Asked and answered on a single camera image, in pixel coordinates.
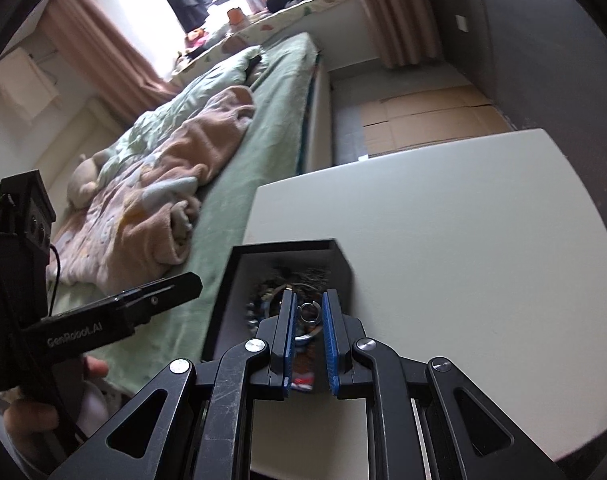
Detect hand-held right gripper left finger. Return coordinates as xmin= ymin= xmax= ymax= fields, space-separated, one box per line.
xmin=48 ymin=291 xmax=299 ymax=480

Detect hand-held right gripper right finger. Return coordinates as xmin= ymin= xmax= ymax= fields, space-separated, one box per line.
xmin=321 ymin=289 xmax=559 ymax=480

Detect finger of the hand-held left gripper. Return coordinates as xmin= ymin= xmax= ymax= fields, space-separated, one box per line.
xmin=111 ymin=271 xmax=203 ymax=328

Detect silver ring bangle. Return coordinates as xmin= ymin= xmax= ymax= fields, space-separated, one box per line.
xmin=264 ymin=284 xmax=325 ymax=347

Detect brown seed bead bracelet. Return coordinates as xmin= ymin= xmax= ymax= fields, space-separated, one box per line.
xmin=294 ymin=342 xmax=317 ymax=378

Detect blue braided cord bracelet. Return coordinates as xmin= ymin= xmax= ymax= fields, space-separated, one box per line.
xmin=244 ymin=285 xmax=269 ymax=333

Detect silver chain bracelet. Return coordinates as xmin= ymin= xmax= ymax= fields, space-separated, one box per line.
xmin=271 ymin=266 xmax=331 ymax=292

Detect black jewelry box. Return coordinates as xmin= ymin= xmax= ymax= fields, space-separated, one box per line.
xmin=201 ymin=237 xmax=355 ymax=363

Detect person's left hand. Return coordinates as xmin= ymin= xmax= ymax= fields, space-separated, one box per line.
xmin=4 ymin=354 xmax=110 ymax=466

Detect beige plush toy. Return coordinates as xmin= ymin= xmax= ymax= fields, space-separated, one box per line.
xmin=66 ymin=147 xmax=114 ymax=208

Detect pink blanket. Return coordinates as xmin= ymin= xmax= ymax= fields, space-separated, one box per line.
xmin=46 ymin=85 xmax=257 ymax=286

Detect bed with green sheet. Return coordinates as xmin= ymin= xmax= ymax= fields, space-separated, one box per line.
xmin=48 ymin=32 xmax=334 ymax=396

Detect light green patterned quilt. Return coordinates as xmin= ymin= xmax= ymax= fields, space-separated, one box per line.
xmin=98 ymin=45 xmax=264 ymax=191

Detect brown curtain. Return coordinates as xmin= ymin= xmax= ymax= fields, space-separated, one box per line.
xmin=34 ymin=0 xmax=182 ymax=126
xmin=341 ymin=0 xmax=444 ymax=68

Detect flattened cardboard sheets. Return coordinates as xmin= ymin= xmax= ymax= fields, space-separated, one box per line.
xmin=361 ymin=85 xmax=514 ymax=153

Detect floral window seat cushion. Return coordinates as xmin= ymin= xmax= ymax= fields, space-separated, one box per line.
xmin=171 ymin=0 xmax=357 ymax=86

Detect black braided cord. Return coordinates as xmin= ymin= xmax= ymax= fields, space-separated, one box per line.
xmin=46 ymin=242 xmax=63 ymax=313

